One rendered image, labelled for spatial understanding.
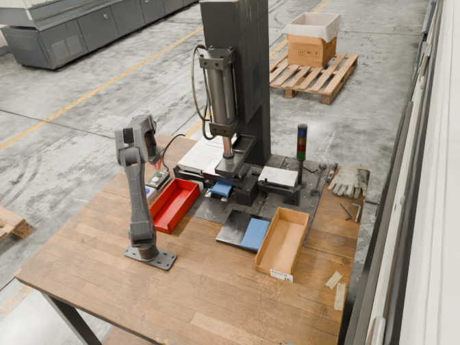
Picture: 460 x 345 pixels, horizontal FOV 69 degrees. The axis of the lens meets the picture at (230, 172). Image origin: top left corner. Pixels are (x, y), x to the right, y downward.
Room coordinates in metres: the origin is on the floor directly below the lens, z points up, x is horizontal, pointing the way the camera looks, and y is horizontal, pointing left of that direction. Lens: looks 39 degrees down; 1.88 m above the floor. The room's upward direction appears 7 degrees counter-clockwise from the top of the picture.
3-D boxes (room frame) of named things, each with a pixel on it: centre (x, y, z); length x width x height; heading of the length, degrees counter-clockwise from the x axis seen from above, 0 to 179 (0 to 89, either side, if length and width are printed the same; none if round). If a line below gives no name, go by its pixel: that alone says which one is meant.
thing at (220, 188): (1.03, 0.03, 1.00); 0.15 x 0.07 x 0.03; 152
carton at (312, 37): (4.36, -1.28, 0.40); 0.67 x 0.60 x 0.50; 144
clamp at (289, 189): (1.00, -0.18, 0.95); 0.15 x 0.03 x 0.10; 62
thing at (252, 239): (0.80, -0.06, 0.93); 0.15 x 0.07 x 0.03; 155
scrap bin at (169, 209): (1.00, 0.25, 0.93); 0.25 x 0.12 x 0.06; 152
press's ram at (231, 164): (1.12, -0.02, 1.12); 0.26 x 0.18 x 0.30; 152
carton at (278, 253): (0.74, -0.16, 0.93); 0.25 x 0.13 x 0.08; 152
